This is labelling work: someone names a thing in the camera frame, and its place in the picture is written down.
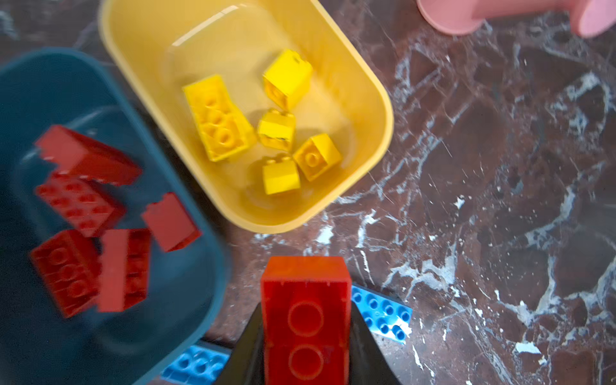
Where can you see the yellow curved lego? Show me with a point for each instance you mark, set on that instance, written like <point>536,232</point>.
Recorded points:
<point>223,128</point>

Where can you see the teal plastic bin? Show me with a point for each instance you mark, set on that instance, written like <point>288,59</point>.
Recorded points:
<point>186,287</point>

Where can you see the small red lego brick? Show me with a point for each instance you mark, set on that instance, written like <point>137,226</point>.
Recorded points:
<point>170,223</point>

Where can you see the red lego brick top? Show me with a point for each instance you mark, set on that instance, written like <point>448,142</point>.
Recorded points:
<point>69,265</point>

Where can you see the yellow lego square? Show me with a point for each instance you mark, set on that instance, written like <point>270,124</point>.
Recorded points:
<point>288,79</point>

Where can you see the pink toy watering can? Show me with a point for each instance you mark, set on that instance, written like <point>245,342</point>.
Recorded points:
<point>587,18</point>

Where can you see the red lego brick bottom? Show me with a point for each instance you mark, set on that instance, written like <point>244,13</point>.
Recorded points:
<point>86,207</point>

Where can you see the blue lego brick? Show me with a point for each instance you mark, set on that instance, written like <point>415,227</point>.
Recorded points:
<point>201,363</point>
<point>384,316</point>

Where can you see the yellow lego small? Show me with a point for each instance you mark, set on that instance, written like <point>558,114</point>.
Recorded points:
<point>276,130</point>

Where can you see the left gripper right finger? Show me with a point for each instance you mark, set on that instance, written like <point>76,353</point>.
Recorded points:
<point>368,365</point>

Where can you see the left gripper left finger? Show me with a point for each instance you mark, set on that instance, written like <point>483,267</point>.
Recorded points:
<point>246,362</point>

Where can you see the yellow plastic bin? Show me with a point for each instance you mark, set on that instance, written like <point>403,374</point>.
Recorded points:
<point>162,46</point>

